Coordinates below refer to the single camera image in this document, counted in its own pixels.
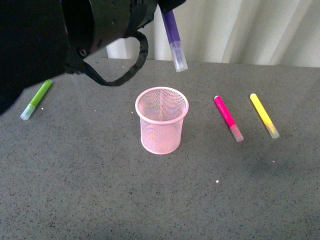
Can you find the white pleated curtain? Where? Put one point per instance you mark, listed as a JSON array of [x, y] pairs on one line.
[[257, 32]]

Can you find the purple highlighter pen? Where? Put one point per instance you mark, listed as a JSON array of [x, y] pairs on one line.
[[174, 41]]

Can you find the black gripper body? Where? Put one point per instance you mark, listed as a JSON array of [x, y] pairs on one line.
[[43, 39]]

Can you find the pink mesh pen cup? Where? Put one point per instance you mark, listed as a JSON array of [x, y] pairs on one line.
[[161, 111]]

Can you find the green highlighter pen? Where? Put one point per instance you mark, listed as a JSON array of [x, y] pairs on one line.
[[28, 111]]

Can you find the yellow highlighter pen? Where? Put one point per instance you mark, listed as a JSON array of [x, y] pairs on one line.
[[264, 116]]

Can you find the pink highlighter pen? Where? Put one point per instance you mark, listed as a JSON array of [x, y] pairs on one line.
[[228, 118]]

